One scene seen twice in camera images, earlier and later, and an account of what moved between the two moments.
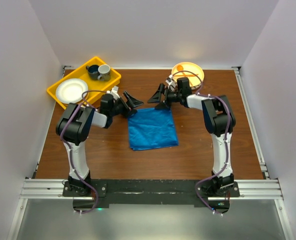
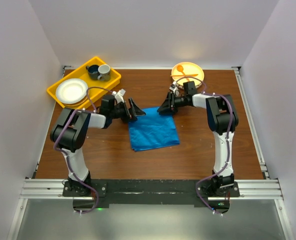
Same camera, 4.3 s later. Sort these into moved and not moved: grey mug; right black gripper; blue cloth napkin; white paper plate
Moved: right black gripper
Not moved: blue cloth napkin; grey mug; white paper plate
